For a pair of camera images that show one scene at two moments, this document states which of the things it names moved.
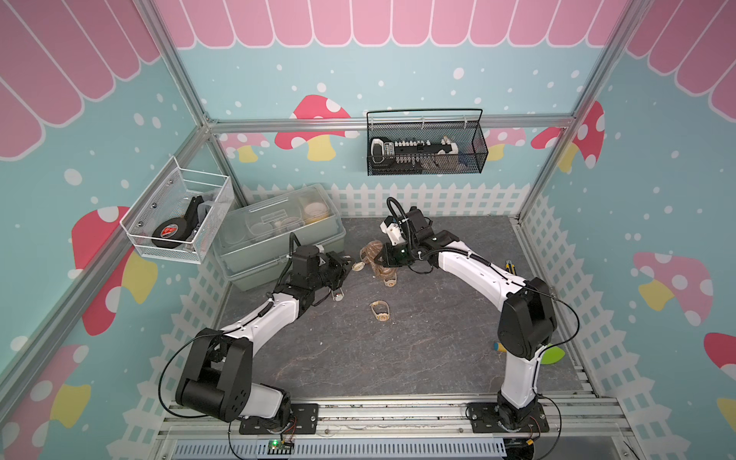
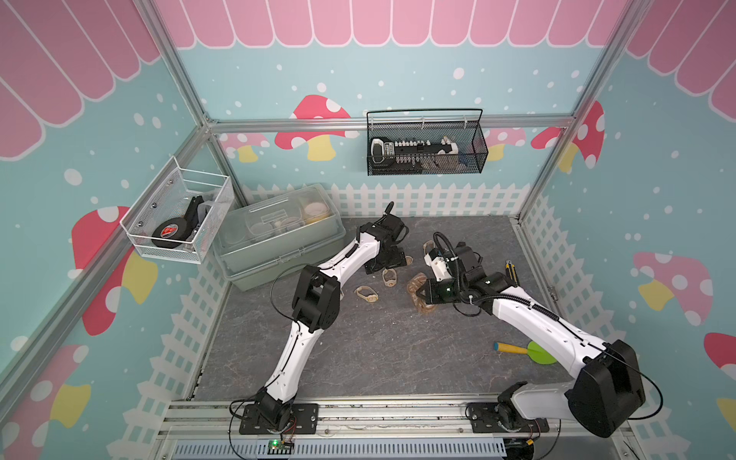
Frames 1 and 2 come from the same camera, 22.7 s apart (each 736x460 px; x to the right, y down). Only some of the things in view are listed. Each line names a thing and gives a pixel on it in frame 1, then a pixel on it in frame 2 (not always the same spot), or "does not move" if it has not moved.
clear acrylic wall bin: [179, 215] does not move
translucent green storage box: [251, 242] does not move
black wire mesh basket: [425, 141] does not move
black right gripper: [379, 260] to [430, 295]
